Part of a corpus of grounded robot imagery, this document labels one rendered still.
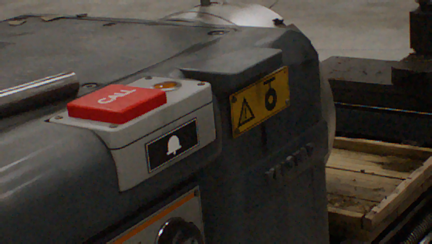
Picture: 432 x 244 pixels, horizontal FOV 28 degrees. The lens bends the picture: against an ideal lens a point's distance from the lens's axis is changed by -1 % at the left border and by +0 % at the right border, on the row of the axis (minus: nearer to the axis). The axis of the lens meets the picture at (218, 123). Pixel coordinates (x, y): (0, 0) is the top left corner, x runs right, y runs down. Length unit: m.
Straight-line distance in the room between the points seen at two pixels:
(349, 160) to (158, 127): 0.89
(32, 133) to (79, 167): 0.06
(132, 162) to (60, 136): 0.06
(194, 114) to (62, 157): 0.15
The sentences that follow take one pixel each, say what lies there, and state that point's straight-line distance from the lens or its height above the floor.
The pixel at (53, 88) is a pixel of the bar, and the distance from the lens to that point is 0.76.
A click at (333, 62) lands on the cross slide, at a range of 1.88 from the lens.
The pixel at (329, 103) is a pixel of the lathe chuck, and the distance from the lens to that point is 1.19.
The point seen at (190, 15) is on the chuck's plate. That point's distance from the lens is 1.15.
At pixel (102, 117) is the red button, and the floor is 1.26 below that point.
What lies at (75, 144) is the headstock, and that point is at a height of 1.25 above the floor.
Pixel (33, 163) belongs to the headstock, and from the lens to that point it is 0.64.
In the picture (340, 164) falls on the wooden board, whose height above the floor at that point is 0.89.
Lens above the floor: 1.47
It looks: 19 degrees down
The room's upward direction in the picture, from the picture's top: 5 degrees counter-clockwise
